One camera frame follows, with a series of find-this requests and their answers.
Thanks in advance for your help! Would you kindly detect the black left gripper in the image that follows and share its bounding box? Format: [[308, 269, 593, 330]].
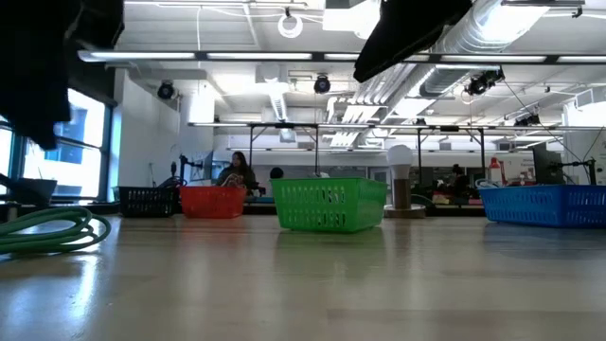
[[0, 0, 125, 151]]

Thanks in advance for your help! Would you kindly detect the green USB cable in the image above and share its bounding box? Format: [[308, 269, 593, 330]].
[[0, 206, 113, 256]]

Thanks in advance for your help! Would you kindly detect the black plastic basket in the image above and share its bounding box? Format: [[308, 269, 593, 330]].
[[117, 186, 180, 219]]

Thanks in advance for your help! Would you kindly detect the red plastic basket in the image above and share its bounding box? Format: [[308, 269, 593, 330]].
[[179, 185, 247, 220]]

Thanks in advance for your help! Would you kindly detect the blue plastic basket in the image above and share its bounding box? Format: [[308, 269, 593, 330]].
[[477, 184, 606, 229]]

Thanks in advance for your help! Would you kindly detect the grey monitor on arm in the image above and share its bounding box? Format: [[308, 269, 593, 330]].
[[168, 150, 214, 189]]

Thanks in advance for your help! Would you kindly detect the red desk item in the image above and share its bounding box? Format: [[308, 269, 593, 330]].
[[487, 156, 506, 187]]

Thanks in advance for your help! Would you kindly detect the light bulb on metal base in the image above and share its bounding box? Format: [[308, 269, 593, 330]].
[[383, 144, 427, 219]]

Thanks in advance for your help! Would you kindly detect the black beam with light bars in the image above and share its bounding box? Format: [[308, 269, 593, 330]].
[[78, 49, 606, 66]]

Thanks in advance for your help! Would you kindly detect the green plastic basket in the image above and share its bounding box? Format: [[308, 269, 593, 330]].
[[270, 176, 388, 234]]

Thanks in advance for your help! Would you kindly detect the black computer monitor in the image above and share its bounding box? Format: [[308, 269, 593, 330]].
[[530, 141, 564, 187]]

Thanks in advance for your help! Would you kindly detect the black desk stand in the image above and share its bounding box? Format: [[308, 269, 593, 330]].
[[548, 158, 598, 187]]

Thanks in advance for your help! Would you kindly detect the black camera cluster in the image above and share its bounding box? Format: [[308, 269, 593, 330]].
[[463, 67, 506, 97]]

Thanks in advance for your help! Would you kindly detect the silver ventilation duct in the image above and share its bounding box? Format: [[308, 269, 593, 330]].
[[419, 0, 553, 99]]

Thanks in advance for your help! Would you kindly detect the white cable ring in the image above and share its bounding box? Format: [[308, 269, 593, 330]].
[[276, 12, 304, 40]]

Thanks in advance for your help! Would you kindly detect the black background rig frame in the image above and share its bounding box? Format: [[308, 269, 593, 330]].
[[188, 121, 606, 179]]

